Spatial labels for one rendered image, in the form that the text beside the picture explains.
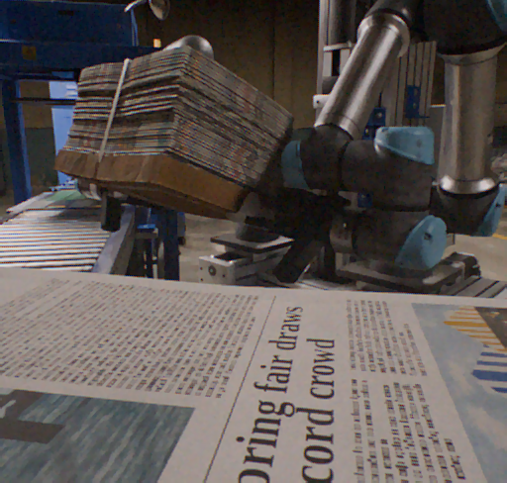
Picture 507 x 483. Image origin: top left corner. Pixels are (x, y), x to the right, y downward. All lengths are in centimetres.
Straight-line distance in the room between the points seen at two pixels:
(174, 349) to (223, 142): 62
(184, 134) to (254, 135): 16
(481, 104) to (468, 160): 11
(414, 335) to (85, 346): 12
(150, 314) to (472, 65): 81
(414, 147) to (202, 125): 33
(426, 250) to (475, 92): 41
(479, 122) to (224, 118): 49
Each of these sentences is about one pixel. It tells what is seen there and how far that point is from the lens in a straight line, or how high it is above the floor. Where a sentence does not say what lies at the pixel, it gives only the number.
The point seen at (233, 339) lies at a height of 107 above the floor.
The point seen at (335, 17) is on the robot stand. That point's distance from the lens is 132.
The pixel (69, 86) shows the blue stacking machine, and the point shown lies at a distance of 466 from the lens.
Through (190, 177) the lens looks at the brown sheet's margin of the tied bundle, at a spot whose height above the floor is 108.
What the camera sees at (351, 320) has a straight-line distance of 19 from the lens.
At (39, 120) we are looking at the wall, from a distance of 1002.
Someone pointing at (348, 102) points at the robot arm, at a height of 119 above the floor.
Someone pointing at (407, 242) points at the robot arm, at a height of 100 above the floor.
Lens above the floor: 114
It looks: 13 degrees down
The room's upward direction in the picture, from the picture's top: straight up
